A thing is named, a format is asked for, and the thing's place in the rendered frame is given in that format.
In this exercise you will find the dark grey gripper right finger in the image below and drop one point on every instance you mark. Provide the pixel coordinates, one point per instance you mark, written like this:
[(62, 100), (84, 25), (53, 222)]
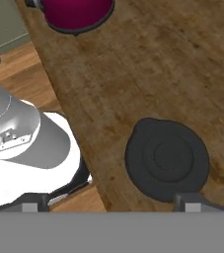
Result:
[(186, 198)]

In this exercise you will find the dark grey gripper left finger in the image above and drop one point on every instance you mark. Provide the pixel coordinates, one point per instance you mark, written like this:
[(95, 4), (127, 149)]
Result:
[(34, 199)]

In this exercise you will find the magenta blender jug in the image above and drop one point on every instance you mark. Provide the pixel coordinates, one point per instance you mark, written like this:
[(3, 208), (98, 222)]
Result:
[(77, 13)]

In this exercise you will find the olive green cupboard front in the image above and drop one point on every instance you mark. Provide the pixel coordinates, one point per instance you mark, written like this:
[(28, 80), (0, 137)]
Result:
[(3, 23)]

